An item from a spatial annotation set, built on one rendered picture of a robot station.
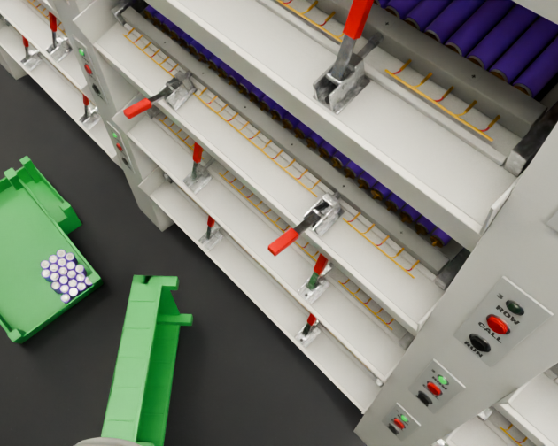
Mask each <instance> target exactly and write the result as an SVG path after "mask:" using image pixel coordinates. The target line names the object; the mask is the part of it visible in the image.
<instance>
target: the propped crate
mask: <svg viewBox="0 0 558 446"><path fill-rule="evenodd" d="M4 175H5V176H6V177H4V178H2V179H1V180H0V325H1V326H2V327H3V329H4V330H5V332H6V333H7V334H8V337H9V338H10V339H11V340H12V342H16V343H21V344H22V343H23V342H25V341H26V340H27V339H29V338H30V337H32V336H33V335H35V334H36V333H37V332H39V331H40V330H41V329H43V328H44V327H46V326H47V325H49V324H50V323H51V322H52V321H53V320H54V319H56V318H57V317H59V316H60V315H62V314H63V313H64V312H66V311H67V310H69V309H70V308H71V307H73V306H74V305H76V304H77V303H79V302H80V301H81V300H82V299H83V298H84V297H86V296H88V295H89V294H90V293H92V292H93V291H94V290H96V289H97V288H99V287H100V286H101V285H103V284H104V283H103V282H102V280H101V277H100V276H99V275H98V274H97V272H96V271H95V270H94V269H93V267H92V266H91V265H90V264H89V262H88V261H87V260H86V258H85V257H84V256H83V255H82V254H81V253H80V252H79V250H78V249H77V248H76V247H75V246H74V244H73V243H72V242H71V240H70V239H69V238H68V237H67V235H66V234H65V233H64V231H63V230H62V229H61V228H60V226H59V225H58V224H57V222H56V221H55V220H54V219H53V218H52V217H51V215H50V214H49V213H48V212H47V211H46V209H45V208H44V207H43V205H42V204H41V203H40V202H39V200H38V199H37V198H36V197H35V195H34V194H33V193H32V192H31V190H30V189H29V188H28V187H27V185H26V184H25V183H24V181H23V180H22V179H21V178H20V177H19V176H18V174H17V173H16V172H15V171H14V170H13V168H10V169H9V170H7V171H5V172H4ZM58 250H64V251H65V252H66V254H67V253H69V252H72V253H73V254H74V255H75V257H76V259H77V261H78V263H77V265H83V266H84V268H85V270H86V272H87V275H86V276H85V277H86V278H87V277H88V279H89V280H90V282H91V283H92V284H93V285H92V286H90V287H89V288H87V289H86V290H84V291H83V292H82V293H81V292H80V291H79V292H80V294H79V295H78V296H77V297H75V298H73V300H71V301H70V302H69V303H67V304H65V303H64V302H62V301H61V296H62V295H63V293H61V294H58V293H57V292H55V291H54V290H53V289H52V288H51V283H52V282H48V281H46V280H45V279H44V278H43V277H42V275H41V273H42V270H43V269H42V268H41V262H42V261H44V260H48V261H49V256H50V255H56V256H57V251H58ZM57 257H58V256H57ZM49 262H50V261H49Z"/></svg>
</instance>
